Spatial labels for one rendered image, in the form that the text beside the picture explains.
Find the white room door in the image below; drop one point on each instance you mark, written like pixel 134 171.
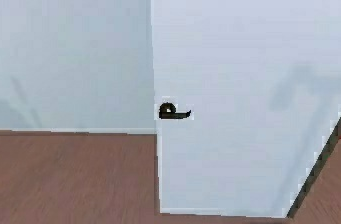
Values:
pixel 231 133

